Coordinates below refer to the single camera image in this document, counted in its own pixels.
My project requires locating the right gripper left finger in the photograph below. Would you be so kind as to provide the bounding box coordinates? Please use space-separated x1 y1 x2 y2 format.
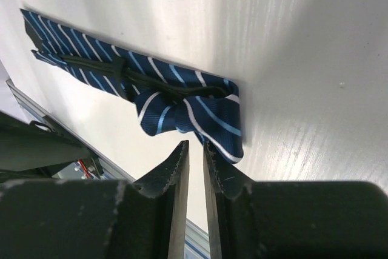
1 141 189 258

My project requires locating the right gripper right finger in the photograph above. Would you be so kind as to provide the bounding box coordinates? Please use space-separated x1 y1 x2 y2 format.
204 142 387 258

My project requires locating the navy blue striped tie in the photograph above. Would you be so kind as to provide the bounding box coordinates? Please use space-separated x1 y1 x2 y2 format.
21 10 244 164

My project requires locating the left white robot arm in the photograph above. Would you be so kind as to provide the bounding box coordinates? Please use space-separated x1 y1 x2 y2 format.
1 112 90 180

